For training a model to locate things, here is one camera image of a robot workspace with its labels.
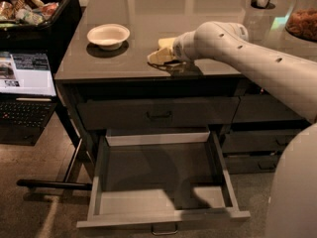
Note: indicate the grey top right drawer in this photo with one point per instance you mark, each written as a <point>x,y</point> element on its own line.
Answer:
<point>262,108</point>

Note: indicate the white paper bowl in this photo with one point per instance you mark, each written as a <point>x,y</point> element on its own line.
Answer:
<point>108,37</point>

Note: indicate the black laptop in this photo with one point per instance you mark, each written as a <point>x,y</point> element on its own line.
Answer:
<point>27,97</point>

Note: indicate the grey bottom right drawer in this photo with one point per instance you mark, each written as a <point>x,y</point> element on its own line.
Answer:
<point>247,164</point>

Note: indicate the grey top left drawer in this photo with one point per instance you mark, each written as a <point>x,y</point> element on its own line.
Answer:
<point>150,113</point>

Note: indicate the black bin of snacks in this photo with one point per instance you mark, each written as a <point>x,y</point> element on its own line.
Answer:
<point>48,29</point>

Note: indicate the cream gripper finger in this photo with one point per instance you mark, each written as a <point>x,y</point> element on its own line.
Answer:
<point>161,56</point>

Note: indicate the open grey middle drawer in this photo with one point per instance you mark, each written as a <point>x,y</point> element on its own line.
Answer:
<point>161,189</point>

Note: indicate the glass jar of snacks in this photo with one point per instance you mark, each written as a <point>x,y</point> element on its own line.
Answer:
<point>302,21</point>

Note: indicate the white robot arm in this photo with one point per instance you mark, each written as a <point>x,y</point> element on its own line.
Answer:
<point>292,206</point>

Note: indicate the yellow sponge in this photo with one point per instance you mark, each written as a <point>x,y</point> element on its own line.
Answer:
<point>166,43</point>

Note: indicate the black cart frame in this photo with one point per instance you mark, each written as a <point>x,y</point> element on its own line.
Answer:
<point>70,168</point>

